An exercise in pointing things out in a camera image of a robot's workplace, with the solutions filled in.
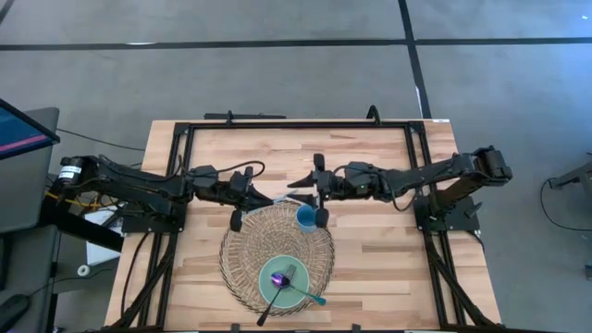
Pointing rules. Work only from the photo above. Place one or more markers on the pale green ceramic bowl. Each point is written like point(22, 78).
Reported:
point(298, 275)

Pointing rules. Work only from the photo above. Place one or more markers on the dark screen with pink stripe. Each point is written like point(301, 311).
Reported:
point(18, 131)

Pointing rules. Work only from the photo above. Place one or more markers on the black flat bar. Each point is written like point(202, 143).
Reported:
point(245, 116)

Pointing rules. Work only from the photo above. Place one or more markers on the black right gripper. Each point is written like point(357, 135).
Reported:
point(330, 185)

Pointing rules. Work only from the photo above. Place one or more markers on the round woven straw placemat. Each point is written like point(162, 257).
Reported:
point(250, 259)

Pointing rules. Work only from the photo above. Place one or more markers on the white sheet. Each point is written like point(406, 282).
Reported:
point(99, 250)

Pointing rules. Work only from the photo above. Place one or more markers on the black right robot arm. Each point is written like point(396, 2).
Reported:
point(439, 171)

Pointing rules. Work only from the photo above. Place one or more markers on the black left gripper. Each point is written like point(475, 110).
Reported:
point(224, 192)

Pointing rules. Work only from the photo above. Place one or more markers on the white tape roll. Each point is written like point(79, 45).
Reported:
point(79, 270)

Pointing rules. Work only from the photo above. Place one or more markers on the light blue cup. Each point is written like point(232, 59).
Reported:
point(305, 218)

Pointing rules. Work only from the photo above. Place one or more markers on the black computer mouse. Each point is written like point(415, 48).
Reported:
point(13, 312)

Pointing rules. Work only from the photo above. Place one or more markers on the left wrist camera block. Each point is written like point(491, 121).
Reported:
point(238, 182)

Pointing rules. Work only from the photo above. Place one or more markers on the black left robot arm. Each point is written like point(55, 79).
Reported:
point(139, 187)

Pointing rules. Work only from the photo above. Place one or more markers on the black stand beam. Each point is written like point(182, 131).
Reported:
point(78, 229)

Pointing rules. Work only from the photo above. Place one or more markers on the black aluminium table frame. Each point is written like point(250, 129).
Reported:
point(300, 125)

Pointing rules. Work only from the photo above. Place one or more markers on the grey stand leg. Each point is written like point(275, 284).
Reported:
point(573, 176)

